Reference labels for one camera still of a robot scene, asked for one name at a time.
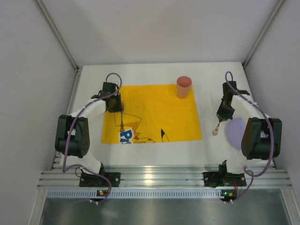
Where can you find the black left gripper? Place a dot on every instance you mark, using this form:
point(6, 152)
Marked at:
point(115, 107)

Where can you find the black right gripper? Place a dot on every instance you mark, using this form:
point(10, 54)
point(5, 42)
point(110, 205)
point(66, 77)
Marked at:
point(224, 113)

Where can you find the gold metal spoon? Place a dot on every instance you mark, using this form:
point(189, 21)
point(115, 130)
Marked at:
point(215, 131)

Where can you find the purple metal fork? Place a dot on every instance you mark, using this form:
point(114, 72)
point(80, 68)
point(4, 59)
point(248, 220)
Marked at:
point(121, 123)

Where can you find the yellow printed cloth placemat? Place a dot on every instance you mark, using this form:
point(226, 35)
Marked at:
point(153, 114)

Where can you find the pink plastic cup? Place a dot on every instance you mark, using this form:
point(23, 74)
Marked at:
point(184, 84)

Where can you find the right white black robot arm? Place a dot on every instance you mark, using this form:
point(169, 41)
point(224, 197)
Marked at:
point(261, 140)

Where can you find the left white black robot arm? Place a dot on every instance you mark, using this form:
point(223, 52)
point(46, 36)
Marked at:
point(73, 130)

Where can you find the lilac plastic plate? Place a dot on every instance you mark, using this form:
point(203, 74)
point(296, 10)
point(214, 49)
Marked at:
point(234, 130)

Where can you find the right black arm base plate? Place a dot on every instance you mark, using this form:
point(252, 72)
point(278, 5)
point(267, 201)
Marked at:
point(216, 179)

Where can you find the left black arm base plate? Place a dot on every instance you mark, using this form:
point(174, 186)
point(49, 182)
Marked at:
point(90, 181)

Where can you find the aluminium mounting rail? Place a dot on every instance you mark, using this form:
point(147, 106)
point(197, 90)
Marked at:
point(160, 177)

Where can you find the slotted grey cable duct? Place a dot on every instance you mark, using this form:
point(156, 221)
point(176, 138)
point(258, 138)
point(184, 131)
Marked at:
point(142, 193)

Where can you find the aluminium frame post right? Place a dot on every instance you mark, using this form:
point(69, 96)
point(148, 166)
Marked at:
point(264, 31)

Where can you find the aluminium frame post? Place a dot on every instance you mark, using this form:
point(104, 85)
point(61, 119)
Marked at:
point(264, 31)
point(50, 22)

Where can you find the aluminium frame post left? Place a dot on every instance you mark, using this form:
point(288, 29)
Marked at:
point(50, 22)

